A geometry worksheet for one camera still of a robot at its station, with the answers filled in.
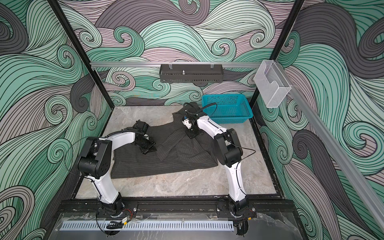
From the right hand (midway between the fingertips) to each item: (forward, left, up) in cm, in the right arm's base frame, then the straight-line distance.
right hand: (192, 134), depth 98 cm
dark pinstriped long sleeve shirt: (-10, +11, -3) cm, 15 cm away
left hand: (-9, +22, -2) cm, 24 cm away
